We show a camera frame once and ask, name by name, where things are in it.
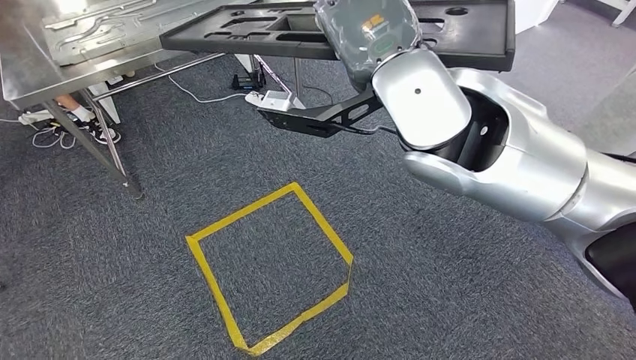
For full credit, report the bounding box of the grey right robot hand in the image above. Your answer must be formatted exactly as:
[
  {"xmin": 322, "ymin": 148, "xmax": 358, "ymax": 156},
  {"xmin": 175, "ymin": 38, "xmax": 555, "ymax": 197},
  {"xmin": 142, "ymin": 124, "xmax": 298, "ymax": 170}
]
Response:
[{"xmin": 313, "ymin": 0, "xmax": 423, "ymax": 93}]

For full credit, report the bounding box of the black plastic panel part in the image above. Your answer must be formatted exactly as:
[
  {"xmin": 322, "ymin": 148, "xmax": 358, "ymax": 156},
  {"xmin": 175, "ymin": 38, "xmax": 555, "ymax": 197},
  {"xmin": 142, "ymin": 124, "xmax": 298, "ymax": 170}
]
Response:
[{"xmin": 160, "ymin": 0, "xmax": 517, "ymax": 73}]

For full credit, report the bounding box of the steel workbench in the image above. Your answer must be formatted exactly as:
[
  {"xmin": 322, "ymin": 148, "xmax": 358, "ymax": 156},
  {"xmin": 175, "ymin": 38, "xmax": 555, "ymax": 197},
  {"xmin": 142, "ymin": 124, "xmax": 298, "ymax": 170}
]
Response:
[{"xmin": 0, "ymin": 0, "xmax": 309, "ymax": 200}]

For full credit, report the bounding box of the black box device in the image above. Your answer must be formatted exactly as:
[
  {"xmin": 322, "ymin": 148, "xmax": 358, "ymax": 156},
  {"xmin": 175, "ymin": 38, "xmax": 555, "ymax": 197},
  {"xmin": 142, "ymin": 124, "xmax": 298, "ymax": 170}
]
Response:
[{"xmin": 230, "ymin": 61, "xmax": 267, "ymax": 92}]

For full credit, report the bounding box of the white cabinet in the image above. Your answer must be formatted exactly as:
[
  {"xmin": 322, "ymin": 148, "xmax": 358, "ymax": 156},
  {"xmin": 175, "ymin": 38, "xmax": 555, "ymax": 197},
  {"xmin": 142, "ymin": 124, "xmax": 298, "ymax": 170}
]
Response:
[{"xmin": 514, "ymin": 0, "xmax": 560, "ymax": 35}]

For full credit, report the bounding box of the white furniture leg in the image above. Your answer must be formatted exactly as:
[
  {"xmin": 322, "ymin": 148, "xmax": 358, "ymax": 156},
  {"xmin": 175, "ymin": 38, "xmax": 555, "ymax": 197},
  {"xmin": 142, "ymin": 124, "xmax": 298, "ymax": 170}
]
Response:
[{"xmin": 595, "ymin": 0, "xmax": 636, "ymax": 29}]

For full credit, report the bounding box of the stamped steel panel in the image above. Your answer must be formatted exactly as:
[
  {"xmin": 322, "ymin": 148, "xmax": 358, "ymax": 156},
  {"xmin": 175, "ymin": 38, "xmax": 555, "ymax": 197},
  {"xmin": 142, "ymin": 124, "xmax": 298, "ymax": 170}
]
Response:
[{"xmin": 42, "ymin": 0, "xmax": 239, "ymax": 67}]

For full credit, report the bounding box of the yellow floor tape square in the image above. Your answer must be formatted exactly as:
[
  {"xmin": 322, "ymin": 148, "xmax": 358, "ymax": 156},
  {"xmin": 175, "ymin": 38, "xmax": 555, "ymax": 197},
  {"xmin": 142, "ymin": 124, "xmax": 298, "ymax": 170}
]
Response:
[{"xmin": 184, "ymin": 181, "xmax": 355, "ymax": 358}]

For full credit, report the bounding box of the white power strip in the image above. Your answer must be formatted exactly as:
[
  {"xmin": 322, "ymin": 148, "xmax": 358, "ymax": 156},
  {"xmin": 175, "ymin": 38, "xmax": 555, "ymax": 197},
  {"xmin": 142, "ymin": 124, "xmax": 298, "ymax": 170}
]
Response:
[{"xmin": 19, "ymin": 109, "xmax": 56, "ymax": 125}]

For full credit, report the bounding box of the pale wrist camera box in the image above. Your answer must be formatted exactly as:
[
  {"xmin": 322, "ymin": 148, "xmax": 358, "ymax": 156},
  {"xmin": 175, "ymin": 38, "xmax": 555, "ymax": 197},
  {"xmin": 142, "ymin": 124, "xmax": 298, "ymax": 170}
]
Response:
[{"xmin": 260, "ymin": 90, "xmax": 294, "ymax": 111}]

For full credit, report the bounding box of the white floor cable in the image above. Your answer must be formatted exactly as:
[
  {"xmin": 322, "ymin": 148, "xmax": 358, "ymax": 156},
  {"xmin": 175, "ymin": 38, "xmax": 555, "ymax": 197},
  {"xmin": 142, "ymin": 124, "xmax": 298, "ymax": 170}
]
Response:
[{"xmin": 154, "ymin": 61, "xmax": 250, "ymax": 104}]

